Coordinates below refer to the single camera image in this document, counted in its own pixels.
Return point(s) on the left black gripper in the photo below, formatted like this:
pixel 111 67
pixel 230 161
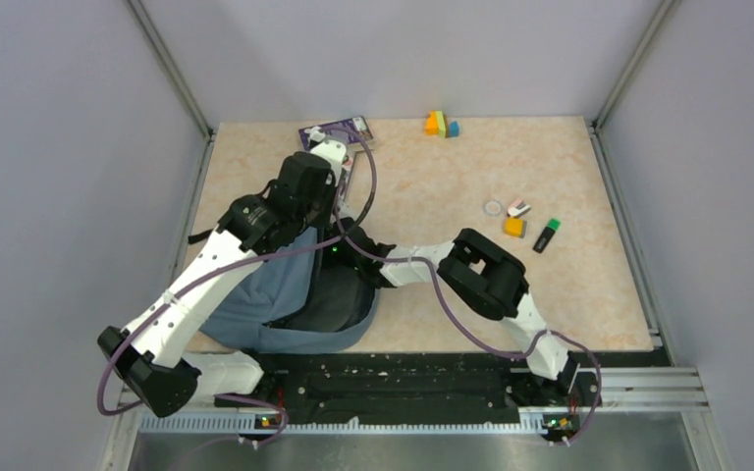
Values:
pixel 330 188

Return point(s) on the purple paperback book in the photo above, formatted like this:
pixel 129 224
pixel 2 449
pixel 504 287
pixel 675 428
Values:
pixel 352 132

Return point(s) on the colourful sticky note stack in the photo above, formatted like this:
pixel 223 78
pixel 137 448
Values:
pixel 438 124

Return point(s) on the green and black highlighter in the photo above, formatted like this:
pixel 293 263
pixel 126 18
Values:
pixel 546 235

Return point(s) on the blue-grey student backpack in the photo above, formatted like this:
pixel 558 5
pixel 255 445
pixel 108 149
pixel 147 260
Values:
pixel 300 304

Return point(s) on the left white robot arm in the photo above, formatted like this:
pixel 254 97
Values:
pixel 149 353

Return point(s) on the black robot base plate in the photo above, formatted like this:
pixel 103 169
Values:
pixel 409 389

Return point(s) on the orange pencil sharpener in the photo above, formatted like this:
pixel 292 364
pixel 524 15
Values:
pixel 515 227

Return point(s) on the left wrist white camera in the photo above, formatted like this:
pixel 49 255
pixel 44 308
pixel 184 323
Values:
pixel 321 143

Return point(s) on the floral Little Women book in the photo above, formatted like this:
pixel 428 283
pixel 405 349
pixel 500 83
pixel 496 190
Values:
pixel 345 175

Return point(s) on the aluminium frame rail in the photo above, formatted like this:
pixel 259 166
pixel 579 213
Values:
pixel 653 418

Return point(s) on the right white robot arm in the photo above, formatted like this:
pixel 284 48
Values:
pixel 487 279

